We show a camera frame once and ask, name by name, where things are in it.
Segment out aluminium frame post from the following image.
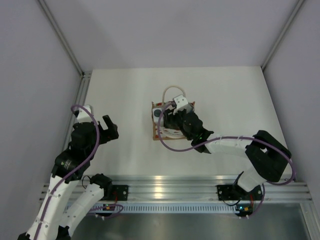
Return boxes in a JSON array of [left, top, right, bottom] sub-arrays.
[[37, 0, 85, 76], [260, 0, 306, 72]]

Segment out white slotted cable duct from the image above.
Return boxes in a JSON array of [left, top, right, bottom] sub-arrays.
[[63, 202, 241, 214]]

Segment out patterned canvas bag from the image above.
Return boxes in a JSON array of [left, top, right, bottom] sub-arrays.
[[151, 85, 195, 141]]

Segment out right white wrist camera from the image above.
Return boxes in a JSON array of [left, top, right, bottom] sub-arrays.
[[173, 94, 189, 115]]

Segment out right aluminium frame post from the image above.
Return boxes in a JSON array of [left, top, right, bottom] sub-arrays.
[[260, 0, 306, 72]]

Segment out small white bottle grey cap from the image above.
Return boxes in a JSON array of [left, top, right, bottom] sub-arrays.
[[152, 107, 164, 127]]

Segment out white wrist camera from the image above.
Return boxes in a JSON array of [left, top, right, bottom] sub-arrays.
[[76, 105, 93, 123], [173, 94, 189, 115]]

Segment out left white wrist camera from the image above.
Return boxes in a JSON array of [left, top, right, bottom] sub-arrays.
[[76, 105, 93, 123]]

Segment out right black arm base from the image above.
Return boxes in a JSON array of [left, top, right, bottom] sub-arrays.
[[216, 184, 252, 201]]

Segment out left aluminium frame post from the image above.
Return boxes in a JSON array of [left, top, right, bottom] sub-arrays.
[[37, 0, 85, 76]]

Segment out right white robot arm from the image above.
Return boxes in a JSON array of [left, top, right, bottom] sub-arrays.
[[159, 105, 293, 201]]

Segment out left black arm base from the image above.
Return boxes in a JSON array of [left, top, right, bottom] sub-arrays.
[[109, 185, 129, 202]]

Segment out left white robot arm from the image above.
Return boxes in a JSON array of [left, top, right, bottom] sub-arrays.
[[18, 115, 119, 240]]

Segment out aluminium mounting rail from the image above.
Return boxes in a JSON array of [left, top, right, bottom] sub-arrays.
[[38, 174, 313, 203]]

